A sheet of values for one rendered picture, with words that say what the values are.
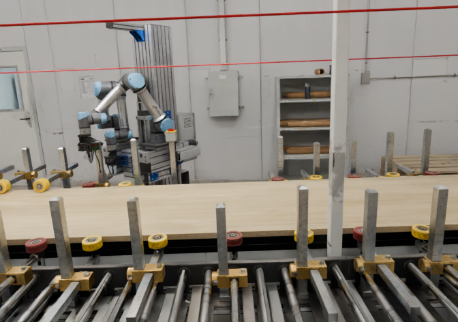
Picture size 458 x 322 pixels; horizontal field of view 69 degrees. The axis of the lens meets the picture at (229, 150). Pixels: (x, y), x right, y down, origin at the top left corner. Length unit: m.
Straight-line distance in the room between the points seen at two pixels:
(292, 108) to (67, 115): 3.32
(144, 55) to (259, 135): 2.29
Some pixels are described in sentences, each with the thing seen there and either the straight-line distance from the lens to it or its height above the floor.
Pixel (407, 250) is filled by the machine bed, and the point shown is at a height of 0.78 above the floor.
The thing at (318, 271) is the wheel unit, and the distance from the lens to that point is 1.36.
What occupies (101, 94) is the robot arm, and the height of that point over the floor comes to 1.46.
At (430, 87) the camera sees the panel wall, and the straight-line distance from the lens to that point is 5.27.
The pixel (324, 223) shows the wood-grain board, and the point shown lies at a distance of 1.60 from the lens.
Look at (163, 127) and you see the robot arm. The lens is 2.71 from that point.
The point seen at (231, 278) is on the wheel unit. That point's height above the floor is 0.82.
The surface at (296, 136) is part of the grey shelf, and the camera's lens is 4.85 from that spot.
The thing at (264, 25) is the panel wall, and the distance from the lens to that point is 4.81.
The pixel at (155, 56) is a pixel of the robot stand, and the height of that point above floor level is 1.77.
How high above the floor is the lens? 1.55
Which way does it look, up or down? 12 degrees down
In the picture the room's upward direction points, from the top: 2 degrees counter-clockwise
